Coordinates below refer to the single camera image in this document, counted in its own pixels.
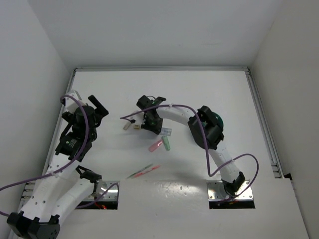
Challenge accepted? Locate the clear spray bottle blue cap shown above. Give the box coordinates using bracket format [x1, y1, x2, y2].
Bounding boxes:
[160, 127, 172, 136]

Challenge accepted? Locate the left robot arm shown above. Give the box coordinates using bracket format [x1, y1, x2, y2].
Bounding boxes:
[7, 91, 109, 239]

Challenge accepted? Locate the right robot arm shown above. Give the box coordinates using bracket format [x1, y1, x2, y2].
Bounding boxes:
[137, 95, 245, 197]

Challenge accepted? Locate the green highlighter marker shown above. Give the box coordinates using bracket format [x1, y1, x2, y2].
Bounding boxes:
[161, 135, 171, 151]

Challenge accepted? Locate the pink highlighter marker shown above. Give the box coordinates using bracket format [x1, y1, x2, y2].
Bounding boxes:
[148, 139, 163, 152]

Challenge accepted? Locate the beige eraser block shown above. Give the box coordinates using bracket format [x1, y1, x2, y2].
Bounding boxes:
[123, 121, 132, 130]

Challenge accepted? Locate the green thin pen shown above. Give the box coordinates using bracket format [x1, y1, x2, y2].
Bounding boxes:
[126, 164, 153, 179]

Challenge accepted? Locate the red thin pen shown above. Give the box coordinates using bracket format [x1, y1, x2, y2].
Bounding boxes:
[133, 165, 160, 178]

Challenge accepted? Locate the teal round divided container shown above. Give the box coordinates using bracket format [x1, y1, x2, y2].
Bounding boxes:
[214, 113, 224, 129]

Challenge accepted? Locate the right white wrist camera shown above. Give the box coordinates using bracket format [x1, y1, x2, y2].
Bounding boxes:
[130, 117, 145, 129]

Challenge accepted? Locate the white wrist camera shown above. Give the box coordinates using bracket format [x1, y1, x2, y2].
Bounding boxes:
[60, 90, 85, 114]
[130, 117, 145, 129]

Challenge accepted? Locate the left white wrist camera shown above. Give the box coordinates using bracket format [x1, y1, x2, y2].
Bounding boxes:
[60, 90, 85, 114]

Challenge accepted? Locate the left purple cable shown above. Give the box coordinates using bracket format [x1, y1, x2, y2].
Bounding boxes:
[0, 94, 120, 217]

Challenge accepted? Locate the purple cable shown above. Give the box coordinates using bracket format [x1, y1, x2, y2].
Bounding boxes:
[120, 104, 260, 202]
[0, 94, 120, 217]

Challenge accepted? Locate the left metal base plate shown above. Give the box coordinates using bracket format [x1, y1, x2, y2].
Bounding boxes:
[95, 180, 120, 202]

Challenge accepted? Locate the metal base plate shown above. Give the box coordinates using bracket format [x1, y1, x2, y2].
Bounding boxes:
[206, 181, 254, 201]
[95, 180, 120, 202]

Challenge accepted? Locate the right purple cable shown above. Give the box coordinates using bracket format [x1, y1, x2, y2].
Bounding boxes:
[120, 104, 260, 202]

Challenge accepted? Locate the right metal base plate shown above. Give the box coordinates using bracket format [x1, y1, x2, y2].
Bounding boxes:
[206, 181, 254, 201]

